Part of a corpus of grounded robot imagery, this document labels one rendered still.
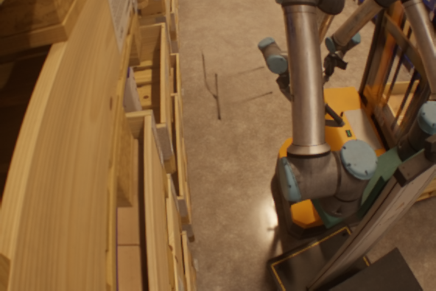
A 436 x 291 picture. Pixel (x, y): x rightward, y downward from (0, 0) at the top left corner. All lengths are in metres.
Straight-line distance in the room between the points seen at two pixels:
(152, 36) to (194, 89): 1.80
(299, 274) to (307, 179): 1.42
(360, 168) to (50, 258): 0.97
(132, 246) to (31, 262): 0.65
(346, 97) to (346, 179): 1.53
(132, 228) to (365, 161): 0.73
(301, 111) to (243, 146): 2.26
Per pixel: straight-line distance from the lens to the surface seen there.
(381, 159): 1.52
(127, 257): 0.87
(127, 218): 0.92
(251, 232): 2.84
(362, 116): 2.50
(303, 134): 1.06
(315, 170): 1.07
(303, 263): 2.44
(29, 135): 0.27
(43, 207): 0.27
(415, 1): 1.56
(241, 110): 3.58
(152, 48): 2.15
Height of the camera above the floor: 2.59
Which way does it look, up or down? 48 degrees down
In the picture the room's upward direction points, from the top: 4 degrees counter-clockwise
